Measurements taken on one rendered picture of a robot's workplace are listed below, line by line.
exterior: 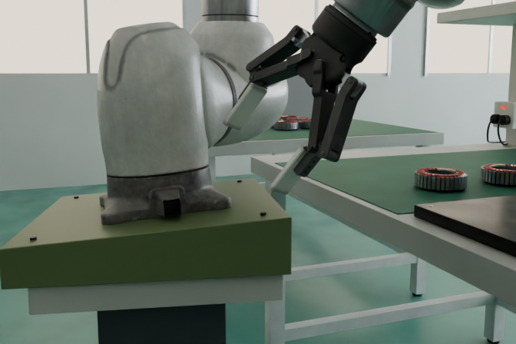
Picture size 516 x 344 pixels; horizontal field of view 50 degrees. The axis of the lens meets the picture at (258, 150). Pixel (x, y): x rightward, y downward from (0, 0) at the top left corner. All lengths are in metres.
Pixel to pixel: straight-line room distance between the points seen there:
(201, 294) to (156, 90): 0.28
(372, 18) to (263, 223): 0.28
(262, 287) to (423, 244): 0.33
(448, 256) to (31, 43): 4.51
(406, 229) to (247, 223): 0.38
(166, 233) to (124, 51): 0.27
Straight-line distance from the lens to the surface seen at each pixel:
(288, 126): 2.44
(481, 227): 0.92
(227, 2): 0.95
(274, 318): 1.79
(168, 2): 5.22
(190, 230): 0.69
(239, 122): 0.76
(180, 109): 0.78
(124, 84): 0.78
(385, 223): 1.05
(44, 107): 5.10
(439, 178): 1.24
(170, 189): 0.77
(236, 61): 0.91
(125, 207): 0.78
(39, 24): 5.11
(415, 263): 2.63
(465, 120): 6.75
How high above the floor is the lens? 1.01
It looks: 8 degrees down
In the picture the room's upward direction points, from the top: straight up
